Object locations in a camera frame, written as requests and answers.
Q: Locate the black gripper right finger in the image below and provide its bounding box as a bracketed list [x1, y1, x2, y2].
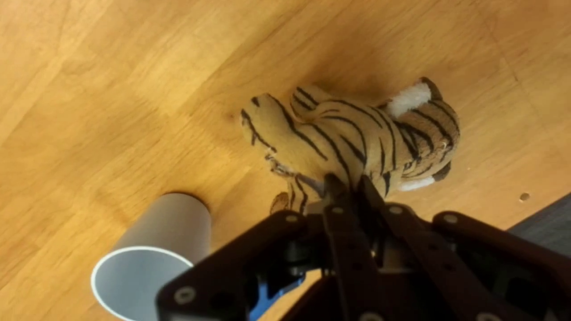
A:
[359, 179, 571, 321]

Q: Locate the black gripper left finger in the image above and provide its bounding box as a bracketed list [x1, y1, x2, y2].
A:
[155, 175, 378, 321]

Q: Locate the tiger plushie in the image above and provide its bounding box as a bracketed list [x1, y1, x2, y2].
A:
[239, 77, 461, 213]

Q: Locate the grey cup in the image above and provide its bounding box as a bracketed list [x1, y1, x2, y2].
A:
[91, 192, 213, 321]

